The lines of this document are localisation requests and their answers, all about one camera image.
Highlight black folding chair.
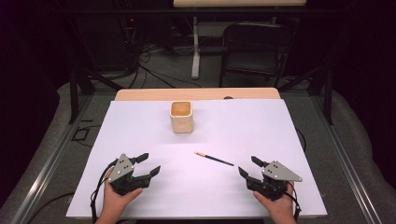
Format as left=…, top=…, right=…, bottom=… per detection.
left=219, top=21, right=295, bottom=89

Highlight bundle of floor cables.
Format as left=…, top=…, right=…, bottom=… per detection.
left=120, top=41, right=204, bottom=90

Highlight light background table top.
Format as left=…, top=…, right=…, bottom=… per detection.
left=172, top=0, right=308, bottom=8

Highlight wooden table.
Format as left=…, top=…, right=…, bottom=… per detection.
left=114, top=87, right=281, bottom=102

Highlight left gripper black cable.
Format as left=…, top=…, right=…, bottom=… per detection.
left=90, top=159, right=119, bottom=224

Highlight white table sheet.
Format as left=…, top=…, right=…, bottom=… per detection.
left=65, top=98, right=328, bottom=219

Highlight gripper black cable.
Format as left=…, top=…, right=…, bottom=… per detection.
left=90, top=159, right=119, bottom=224
left=284, top=181, right=303, bottom=222

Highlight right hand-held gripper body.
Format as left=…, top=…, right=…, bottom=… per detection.
left=246, top=160, right=304, bottom=202

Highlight person's left hand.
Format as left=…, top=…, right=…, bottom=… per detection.
left=100, top=176, right=144, bottom=217

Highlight thin black cable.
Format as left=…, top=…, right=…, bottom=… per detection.
left=295, top=127, right=308, bottom=154

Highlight black metal stand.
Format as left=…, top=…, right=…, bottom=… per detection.
left=277, top=63, right=334, bottom=126
left=68, top=60, right=124, bottom=125

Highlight black floor cable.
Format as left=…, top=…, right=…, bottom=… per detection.
left=28, top=191, right=76, bottom=224

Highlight dark blue pencil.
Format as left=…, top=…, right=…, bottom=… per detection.
left=193, top=151, right=235, bottom=167

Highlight beige square cup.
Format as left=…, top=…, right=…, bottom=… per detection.
left=169, top=100, right=194, bottom=134

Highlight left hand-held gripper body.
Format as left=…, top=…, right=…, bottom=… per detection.
left=107, top=153, right=153, bottom=197

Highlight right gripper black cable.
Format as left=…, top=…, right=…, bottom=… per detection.
left=284, top=181, right=303, bottom=222

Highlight aluminium floor rail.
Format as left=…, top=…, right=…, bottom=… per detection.
left=312, top=92, right=385, bottom=224
left=8, top=92, right=95, bottom=224

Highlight white table leg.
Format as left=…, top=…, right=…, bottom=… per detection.
left=191, top=16, right=202, bottom=80

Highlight person's right hand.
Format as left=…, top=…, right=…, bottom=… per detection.
left=252, top=189, right=296, bottom=219

